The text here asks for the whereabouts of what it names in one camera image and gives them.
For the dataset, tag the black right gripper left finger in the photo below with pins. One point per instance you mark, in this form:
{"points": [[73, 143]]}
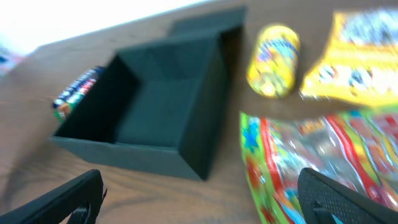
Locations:
{"points": [[79, 200]]}

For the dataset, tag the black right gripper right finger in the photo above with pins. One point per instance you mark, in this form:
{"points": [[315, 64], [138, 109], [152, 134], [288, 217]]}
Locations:
{"points": [[324, 200]]}

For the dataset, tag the green Haribo gummy bag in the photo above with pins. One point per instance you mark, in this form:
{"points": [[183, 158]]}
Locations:
{"points": [[355, 148]]}

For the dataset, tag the dark blue chocolate bar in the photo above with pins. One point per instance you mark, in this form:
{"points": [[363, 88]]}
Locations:
{"points": [[79, 87]]}

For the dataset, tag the yellow mentos gum can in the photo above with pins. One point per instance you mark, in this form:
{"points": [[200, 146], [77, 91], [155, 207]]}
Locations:
{"points": [[272, 68]]}

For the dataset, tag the yellow snack bag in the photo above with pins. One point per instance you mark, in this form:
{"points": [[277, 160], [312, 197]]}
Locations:
{"points": [[359, 62]]}

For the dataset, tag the green red chocolate bar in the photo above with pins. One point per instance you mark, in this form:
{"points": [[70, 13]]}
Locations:
{"points": [[63, 111]]}

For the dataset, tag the black open gift box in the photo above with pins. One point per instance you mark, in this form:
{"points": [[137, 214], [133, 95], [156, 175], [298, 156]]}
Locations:
{"points": [[158, 106]]}

